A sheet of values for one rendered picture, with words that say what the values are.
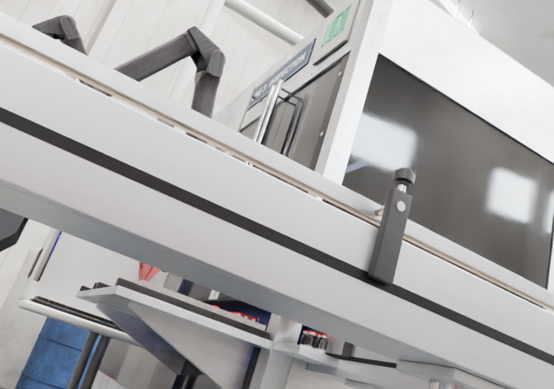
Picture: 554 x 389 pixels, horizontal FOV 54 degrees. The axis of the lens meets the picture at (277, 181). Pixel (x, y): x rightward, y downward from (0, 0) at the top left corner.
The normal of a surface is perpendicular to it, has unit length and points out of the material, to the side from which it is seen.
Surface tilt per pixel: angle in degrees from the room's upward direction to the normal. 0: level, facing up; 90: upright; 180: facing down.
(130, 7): 90
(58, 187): 90
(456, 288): 90
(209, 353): 90
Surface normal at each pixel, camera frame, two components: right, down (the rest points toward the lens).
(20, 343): 0.64, -0.10
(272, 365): 0.45, -0.20
